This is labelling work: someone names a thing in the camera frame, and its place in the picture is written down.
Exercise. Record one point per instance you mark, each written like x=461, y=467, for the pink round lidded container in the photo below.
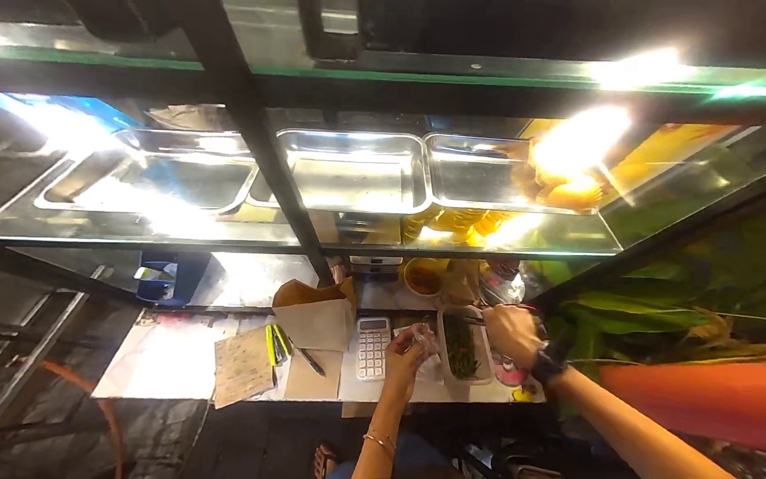
x=509, y=374

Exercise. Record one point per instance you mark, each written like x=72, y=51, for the blue plastic container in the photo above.
x=158, y=285

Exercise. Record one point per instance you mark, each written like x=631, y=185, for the clear rectangular plastic container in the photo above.
x=487, y=372

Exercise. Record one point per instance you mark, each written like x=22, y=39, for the pile of golden pastries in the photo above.
x=572, y=193

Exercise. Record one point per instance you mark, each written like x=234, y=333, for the person's right hand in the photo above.
x=517, y=336

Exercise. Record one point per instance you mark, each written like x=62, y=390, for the white calculator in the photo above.
x=373, y=350

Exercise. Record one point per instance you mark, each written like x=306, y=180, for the orange-red tabletop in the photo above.
x=722, y=399

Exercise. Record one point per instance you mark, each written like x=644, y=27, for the person's left fingers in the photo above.
x=404, y=338

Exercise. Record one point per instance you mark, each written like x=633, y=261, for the flat brown paper sheet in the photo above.
x=311, y=386

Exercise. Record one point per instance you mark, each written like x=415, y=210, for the round tub with red sauce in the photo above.
x=424, y=278

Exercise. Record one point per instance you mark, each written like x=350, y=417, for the crumpled clear plastic bag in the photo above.
x=504, y=286

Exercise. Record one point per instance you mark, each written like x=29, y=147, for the person's right fingers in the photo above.
x=497, y=316

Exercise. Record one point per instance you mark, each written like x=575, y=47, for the pile of green herbs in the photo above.
x=461, y=352

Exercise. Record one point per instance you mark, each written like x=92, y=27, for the person's left hand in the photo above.
x=401, y=366

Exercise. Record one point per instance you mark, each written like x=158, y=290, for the metal frame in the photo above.
x=20, y=376

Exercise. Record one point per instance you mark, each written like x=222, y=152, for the person's legs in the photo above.
x=416, y=459

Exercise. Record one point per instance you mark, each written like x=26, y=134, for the beige patterned notebook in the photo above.
x=243, y=368

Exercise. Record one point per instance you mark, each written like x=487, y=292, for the yellow-green stapler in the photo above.
x=278, y=342

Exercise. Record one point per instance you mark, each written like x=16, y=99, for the small yellow object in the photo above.
x=522, y=394

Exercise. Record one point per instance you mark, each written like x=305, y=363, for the glass display case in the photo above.
x=223, y=76

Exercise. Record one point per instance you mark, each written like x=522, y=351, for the person's right forearm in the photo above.
x=629, y=412

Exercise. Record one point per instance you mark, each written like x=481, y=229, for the black pen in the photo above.
x=311, y=363

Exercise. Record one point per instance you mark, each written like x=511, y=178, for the green banana leaves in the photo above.
x=629, y=312

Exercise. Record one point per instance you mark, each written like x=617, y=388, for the brown paper bag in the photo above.
x=315, y=321

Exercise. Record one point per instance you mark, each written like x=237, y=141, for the rectangular stainless steel tray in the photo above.
x=350, y=183
x=469, y=174
x=190, y=174

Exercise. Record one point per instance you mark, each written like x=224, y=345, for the clear small plastic bag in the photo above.
x=427, y=338

